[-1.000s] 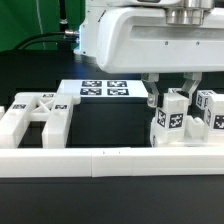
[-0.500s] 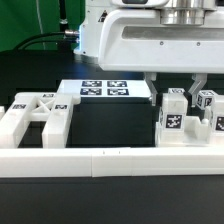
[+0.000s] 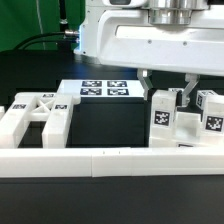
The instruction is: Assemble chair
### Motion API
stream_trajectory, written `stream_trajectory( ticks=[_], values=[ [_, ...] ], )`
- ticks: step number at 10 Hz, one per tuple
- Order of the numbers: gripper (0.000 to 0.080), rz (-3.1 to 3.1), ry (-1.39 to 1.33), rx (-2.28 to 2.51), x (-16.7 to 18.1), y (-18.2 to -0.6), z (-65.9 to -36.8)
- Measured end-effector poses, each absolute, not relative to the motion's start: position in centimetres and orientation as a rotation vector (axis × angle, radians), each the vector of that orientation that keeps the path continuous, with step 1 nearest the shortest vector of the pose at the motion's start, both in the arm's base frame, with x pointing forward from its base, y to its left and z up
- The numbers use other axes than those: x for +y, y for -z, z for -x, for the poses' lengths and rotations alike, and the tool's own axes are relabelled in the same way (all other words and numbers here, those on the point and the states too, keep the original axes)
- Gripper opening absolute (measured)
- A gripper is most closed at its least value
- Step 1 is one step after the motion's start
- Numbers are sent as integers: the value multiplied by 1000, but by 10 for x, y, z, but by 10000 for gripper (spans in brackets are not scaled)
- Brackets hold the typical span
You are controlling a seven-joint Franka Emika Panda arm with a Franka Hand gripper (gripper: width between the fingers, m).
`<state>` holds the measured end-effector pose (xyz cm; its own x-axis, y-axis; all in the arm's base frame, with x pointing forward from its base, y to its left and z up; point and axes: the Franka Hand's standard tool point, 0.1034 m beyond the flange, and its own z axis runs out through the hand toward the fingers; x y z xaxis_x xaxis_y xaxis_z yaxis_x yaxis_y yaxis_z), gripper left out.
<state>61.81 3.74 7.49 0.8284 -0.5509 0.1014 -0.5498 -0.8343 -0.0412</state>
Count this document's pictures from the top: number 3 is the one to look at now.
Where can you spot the small tagged cube right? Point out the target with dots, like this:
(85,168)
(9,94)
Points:
(201,96)

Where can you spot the white base tag plate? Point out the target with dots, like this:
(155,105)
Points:
(102,88)

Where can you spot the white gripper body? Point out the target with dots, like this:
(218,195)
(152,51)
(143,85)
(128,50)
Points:
(125,38)

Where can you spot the white fence wall rail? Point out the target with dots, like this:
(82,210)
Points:
(110,162)

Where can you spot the white chair seat panel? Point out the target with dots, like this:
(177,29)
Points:
(186,133)

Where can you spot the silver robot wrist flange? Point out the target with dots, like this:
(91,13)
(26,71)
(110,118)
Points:
(172,12)

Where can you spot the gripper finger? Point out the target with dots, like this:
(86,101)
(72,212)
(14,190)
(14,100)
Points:
(143,76)
(182,98)

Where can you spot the white chair back frame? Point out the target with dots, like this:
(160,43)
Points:
(54,109)

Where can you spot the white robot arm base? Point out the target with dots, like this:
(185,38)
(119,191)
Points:
(86,49)

